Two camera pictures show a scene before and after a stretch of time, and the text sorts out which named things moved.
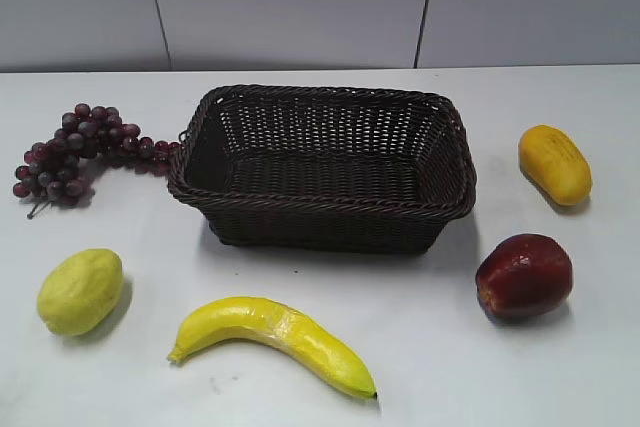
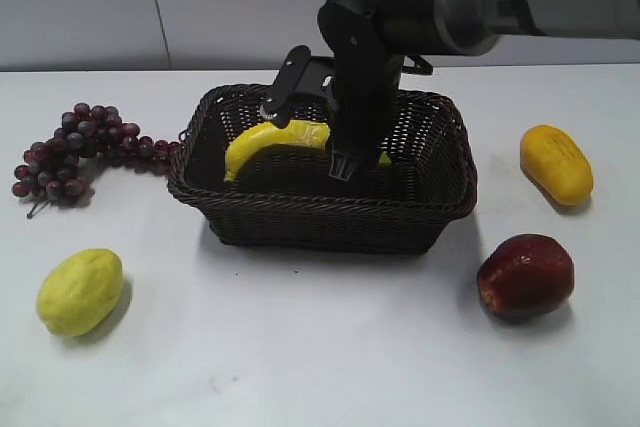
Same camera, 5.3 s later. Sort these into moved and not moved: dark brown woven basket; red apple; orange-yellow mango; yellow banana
Moved: yellow banana
Not moved: orange-yellow mango; dark brown woven basket; red apple
